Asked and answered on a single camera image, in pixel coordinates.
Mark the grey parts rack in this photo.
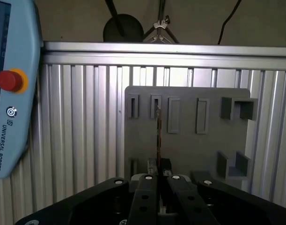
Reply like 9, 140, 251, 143
124, 85, 259, 195

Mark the silver black tripod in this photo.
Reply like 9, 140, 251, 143
142, 0, 181, 45

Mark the green RAM stick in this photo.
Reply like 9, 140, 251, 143
155, 105, 163, 175

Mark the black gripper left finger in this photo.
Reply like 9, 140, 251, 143
15, 158, 160, 225

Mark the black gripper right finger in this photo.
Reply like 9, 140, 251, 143
161, 158, 286, 225

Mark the black cable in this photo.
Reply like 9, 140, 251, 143
217, 0, 242, 45

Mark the pale blue teach pendant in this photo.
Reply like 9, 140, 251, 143
0, 0, 44, 180

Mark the black round base stand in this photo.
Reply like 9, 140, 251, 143
103, 0, 145, 43

